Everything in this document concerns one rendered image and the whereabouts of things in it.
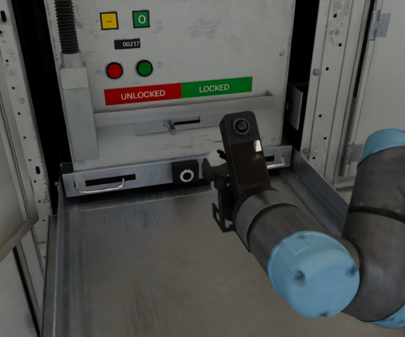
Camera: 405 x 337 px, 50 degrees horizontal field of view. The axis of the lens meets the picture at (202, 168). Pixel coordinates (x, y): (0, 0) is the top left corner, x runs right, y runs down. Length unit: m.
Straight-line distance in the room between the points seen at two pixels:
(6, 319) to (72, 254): 0.35
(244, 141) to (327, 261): 0.22
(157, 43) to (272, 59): 0.25
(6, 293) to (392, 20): 1.03
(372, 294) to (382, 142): 0.17
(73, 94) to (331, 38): 0.53
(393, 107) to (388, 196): 0.61
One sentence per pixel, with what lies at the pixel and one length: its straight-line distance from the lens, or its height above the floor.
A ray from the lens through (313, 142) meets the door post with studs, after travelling 1.06.
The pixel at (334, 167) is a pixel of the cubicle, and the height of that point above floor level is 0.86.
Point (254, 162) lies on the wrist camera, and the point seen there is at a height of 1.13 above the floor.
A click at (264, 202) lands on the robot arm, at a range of 0.49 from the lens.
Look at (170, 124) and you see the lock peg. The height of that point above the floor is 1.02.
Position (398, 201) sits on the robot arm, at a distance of 0.52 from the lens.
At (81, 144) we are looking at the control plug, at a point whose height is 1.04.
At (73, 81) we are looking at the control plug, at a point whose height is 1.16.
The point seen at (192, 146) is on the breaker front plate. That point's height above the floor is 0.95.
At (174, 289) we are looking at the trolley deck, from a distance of 0.78.
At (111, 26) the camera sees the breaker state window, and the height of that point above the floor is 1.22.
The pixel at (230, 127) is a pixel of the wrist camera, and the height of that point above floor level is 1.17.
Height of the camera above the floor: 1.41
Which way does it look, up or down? 30 degrees down
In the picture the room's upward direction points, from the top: straight up
